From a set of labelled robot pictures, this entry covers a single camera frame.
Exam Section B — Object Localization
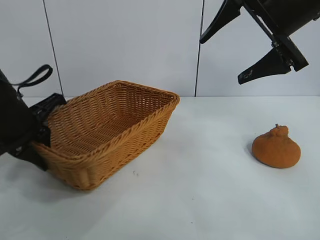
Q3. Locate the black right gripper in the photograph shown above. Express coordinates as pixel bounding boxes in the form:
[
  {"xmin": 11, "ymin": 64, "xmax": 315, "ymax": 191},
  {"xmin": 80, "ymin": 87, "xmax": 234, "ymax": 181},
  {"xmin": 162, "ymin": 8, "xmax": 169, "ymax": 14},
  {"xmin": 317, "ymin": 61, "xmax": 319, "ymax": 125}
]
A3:
[{"xmin": 199, "ymin": 0, "xmax": 320, "ymax": 86}]

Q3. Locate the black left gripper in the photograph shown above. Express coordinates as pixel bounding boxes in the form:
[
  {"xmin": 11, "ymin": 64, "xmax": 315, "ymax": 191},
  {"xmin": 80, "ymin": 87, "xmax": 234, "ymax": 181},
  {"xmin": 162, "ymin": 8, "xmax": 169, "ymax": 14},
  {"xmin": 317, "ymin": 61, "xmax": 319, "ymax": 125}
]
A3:
[{"xmin": 0, "ymin": 69, "xmax": 68, "ymax": 172}]

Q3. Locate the woven wicker basket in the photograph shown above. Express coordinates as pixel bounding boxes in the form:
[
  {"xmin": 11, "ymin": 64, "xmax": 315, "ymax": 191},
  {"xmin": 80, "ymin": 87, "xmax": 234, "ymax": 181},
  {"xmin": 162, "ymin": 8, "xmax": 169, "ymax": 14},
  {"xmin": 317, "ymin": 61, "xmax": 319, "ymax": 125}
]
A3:
[{"xmin": 31, "ymin": 79, "xmax": 181, "ymax": 191}]

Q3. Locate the orange with stem knob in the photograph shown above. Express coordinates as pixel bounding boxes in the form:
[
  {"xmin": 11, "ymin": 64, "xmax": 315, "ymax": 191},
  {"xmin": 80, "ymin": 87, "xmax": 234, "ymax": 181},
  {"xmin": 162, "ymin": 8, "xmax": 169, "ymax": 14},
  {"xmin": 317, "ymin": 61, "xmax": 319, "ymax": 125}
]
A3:
[{"xmin": 251, "ymin": 122, "xmax": 302, "ymax": 169}]

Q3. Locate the black cable loop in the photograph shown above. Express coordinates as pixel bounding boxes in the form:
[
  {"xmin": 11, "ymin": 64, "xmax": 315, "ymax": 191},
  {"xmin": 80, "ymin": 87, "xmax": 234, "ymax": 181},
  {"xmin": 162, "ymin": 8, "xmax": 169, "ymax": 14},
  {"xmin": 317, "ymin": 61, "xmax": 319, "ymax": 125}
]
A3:
[{"xmin": 9, "ymin": 64, "xmax": 54, "ymax": 97}]

